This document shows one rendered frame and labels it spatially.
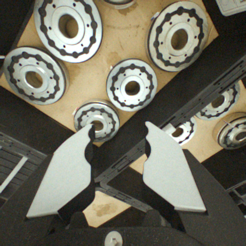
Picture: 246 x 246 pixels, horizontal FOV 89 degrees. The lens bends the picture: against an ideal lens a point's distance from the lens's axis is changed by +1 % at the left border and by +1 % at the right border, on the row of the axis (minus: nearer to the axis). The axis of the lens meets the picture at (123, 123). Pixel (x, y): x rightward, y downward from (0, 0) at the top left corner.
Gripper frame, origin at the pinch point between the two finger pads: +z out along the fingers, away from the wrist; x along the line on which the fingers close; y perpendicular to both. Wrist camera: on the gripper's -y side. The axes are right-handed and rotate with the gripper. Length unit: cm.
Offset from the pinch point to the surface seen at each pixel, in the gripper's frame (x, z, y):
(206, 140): 24.8, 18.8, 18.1
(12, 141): -18.2, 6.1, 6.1
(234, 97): 25.1, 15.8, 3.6
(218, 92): 15.2, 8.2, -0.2
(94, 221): -15, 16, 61
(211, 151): 28.0, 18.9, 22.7
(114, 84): -0.9, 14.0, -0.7
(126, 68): 1.3, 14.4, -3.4
